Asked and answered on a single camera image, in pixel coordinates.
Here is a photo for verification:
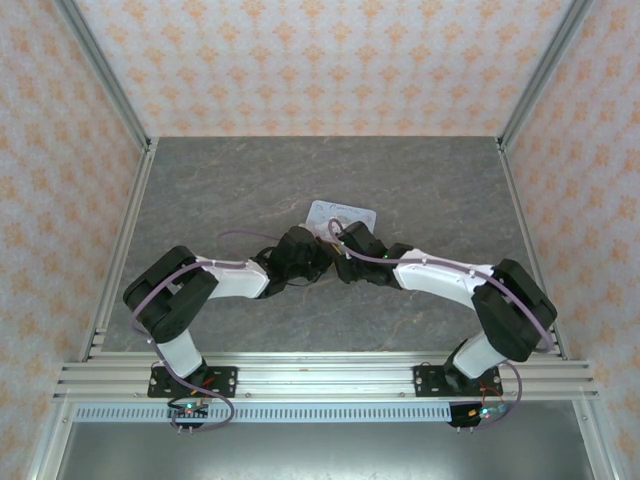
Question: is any grey metal shelf panel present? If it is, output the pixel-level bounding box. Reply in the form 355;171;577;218
52;422;592;480

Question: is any aluminium frame post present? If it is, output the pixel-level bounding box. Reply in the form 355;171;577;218
498;0;597;147
53;0;152;147

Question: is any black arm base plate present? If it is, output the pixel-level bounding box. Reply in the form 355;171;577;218
146;365;239;400
412;364;502;400

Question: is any aluminium side frame rail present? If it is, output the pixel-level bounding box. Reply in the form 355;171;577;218
495;138;570;361
85;138;160;359

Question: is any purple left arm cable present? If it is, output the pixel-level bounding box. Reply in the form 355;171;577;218
129;228;282;432

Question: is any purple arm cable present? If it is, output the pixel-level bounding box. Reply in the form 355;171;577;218
326;216;557;432
129;228;282;432

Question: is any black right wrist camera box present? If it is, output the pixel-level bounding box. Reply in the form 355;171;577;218
341;221;388;261

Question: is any aluminium lower frame bar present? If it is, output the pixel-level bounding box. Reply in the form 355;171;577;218
571;399;617;480
25;399;77;480

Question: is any slotted grey cable duct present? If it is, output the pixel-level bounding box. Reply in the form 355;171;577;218
73;403;454;424

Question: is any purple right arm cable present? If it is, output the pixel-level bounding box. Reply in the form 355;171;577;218
326;216;557;432

